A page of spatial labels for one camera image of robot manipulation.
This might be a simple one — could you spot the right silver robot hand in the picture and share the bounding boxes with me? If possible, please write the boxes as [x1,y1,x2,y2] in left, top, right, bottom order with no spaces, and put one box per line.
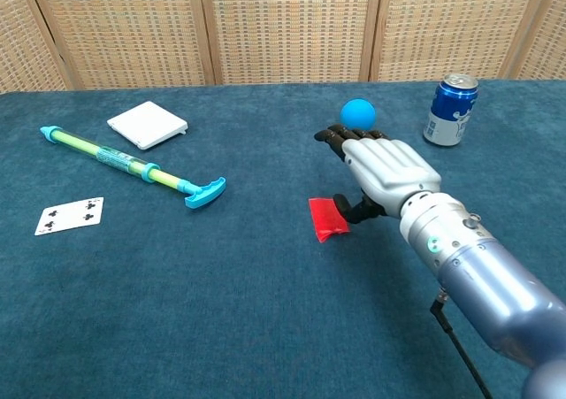
[313,124,443,224]

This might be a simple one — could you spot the blue ball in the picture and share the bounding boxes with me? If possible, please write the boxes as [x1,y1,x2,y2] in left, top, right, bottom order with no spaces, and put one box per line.
[340,98,377,132]

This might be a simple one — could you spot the blue and white drink can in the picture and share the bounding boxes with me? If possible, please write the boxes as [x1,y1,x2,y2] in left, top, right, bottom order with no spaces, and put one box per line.
[423,73,480,148]

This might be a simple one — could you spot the woven rattan folding screen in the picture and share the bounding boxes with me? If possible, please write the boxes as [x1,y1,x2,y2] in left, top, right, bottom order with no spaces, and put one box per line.
[0,0,566,94]

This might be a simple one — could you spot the teal velvet tablecloth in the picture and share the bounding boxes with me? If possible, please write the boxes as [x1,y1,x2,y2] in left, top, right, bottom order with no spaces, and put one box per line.
[0,78,566,399]

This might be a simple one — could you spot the white square plastic box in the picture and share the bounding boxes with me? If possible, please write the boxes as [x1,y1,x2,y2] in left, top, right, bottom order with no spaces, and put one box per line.
[106,101,190,151]

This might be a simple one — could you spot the green and cyan water pump toy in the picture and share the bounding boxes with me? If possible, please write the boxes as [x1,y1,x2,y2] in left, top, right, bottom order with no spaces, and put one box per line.
[39,126,227,210]

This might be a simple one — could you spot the four of clubs playing card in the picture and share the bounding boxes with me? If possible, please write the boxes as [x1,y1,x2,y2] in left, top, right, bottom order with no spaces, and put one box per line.
[34,196,105,237]

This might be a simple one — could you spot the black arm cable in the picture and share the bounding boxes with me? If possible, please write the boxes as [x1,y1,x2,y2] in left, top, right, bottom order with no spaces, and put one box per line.
[430,287,494,399]

